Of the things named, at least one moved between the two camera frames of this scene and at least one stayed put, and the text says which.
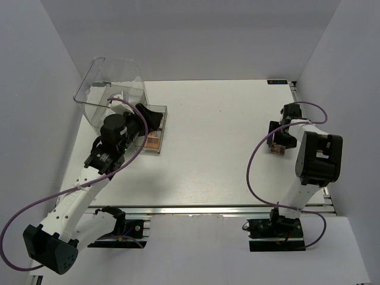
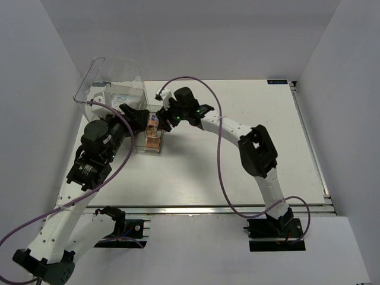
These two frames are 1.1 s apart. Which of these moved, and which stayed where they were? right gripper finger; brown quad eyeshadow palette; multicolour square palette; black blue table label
Moved: multicolour square palette; right gripper finger
Stayed: black blue table label; brown quad eyeshadow palette
